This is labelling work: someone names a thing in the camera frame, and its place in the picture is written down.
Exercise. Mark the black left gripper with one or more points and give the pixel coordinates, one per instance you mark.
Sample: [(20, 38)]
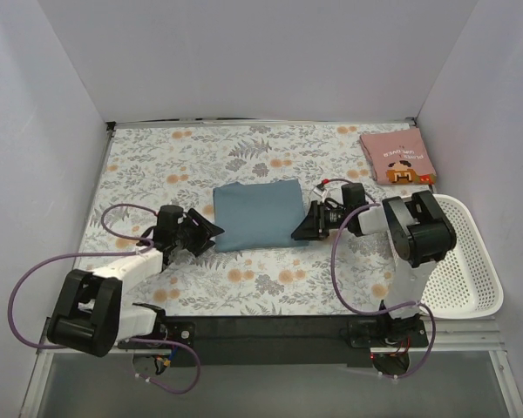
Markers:
[(196, 233)]

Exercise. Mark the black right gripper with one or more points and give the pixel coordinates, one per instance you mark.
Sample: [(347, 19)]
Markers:
[(321, 219)]

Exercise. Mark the blue t shirt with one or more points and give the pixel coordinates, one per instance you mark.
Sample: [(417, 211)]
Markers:
[(258, 215)]

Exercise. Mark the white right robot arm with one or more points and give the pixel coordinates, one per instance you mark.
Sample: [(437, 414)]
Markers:
[(418, 231)]

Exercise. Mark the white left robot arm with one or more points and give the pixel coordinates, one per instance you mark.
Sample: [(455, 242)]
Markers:
[(89, 315)]

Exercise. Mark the floral table mat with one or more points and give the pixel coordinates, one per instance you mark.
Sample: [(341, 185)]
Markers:
[(148, 167)]

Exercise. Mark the folded pink t shirt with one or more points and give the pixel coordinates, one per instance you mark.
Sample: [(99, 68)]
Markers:
[(398, 158)]

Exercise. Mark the white perforated plastic basket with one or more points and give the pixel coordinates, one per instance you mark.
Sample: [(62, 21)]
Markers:
[(465, 285)]

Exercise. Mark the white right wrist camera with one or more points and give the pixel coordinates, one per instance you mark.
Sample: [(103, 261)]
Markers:
[(320, 191)]

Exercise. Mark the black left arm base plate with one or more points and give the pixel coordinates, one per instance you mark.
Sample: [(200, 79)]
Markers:
[(180, 331)]

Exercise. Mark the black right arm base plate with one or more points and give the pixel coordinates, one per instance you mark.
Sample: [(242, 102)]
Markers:
[(389, 342)]

